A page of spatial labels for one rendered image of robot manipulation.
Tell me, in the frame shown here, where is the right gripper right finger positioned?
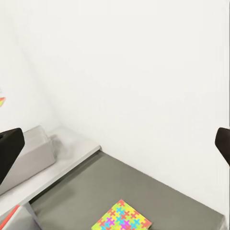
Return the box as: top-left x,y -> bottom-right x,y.
215,127 -> 230,166

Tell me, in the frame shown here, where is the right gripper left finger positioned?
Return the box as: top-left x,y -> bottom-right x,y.
0,127 -> 25,184

